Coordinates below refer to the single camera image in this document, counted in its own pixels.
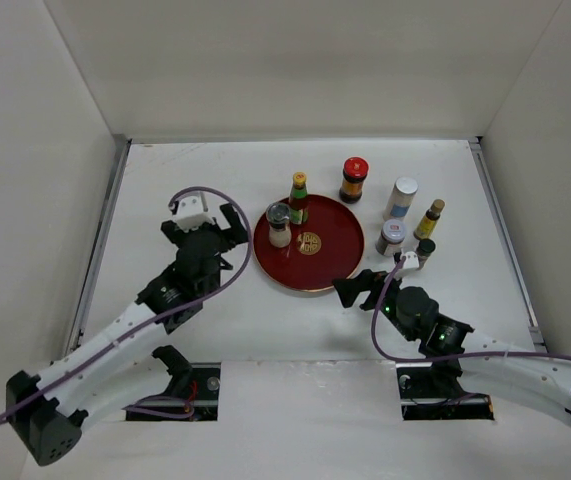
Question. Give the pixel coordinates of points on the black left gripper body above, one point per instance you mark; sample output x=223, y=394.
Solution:
x=213, y=284

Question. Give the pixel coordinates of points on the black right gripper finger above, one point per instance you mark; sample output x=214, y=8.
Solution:
x=373, y=285
x=348, y=289

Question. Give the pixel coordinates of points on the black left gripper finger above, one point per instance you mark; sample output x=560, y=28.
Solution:
x=235, y=234
x=171, y=231

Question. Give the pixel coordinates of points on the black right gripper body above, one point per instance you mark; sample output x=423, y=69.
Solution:
x=388, y=305

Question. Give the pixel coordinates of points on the glass shaker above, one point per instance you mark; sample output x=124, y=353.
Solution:
x=278, y=218

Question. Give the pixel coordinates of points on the green label sauce bottle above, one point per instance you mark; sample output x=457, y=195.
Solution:
x=298, y=199

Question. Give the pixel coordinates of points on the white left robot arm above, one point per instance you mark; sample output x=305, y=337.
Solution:
x=131, y=360

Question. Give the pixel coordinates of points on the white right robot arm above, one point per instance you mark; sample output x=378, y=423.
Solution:
x=476, y=362

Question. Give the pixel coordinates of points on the red round tray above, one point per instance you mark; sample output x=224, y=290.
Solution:
x=329, y=246

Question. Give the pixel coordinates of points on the grey lid spice jar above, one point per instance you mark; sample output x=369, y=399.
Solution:
x=392, y=235

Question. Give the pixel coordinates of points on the small dark pepper bottle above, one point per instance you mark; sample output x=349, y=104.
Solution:
x=423, y=250

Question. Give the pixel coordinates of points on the yellow label oil bottle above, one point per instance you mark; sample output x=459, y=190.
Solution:
x=428, y=222

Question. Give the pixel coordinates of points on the white tall canister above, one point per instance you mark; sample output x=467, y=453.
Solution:
x=401, y=198

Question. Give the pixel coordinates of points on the red lid sauce jar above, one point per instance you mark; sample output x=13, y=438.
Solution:
x=355, y=171

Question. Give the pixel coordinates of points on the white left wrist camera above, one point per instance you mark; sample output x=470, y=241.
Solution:
x=190, y=212

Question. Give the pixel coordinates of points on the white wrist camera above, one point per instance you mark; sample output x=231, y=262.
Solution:
x=190, y=212
x=406, y=262

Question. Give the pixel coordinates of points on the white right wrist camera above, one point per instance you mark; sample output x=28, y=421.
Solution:
x=406, y=262

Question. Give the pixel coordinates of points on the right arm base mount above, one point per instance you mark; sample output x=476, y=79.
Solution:
x=427, y=394

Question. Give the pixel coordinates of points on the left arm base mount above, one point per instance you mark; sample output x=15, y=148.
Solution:
x=191, y=394

